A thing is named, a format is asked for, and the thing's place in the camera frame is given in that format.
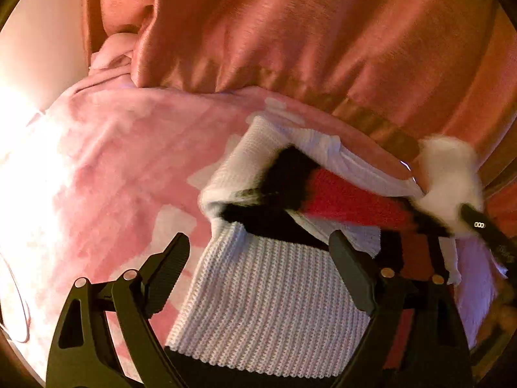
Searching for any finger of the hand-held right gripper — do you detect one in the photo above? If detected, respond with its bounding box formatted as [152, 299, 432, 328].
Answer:
[459, 204, 517, 257]

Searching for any brown fuzzy toy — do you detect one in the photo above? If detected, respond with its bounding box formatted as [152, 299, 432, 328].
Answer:
[482, 277, 517, 338]

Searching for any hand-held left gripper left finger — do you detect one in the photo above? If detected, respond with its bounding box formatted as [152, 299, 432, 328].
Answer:
[46, 232, 191, 388]

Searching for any orange satin curtain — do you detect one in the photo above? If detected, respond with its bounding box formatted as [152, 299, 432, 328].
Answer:
[85, 0, 517, 197]

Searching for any thin dark cable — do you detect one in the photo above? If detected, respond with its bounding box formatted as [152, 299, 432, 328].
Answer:
[0, 246, 34, 343]

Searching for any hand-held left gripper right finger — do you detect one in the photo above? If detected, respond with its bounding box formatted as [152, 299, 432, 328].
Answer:
[328, 230, 474, 388]

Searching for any pink fleece blanket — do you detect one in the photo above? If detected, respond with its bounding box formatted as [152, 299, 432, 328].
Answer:
[0, 34, 517, 384]

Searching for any white knitted sweater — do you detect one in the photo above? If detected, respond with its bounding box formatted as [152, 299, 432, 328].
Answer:
[164, 115, 487, 388]

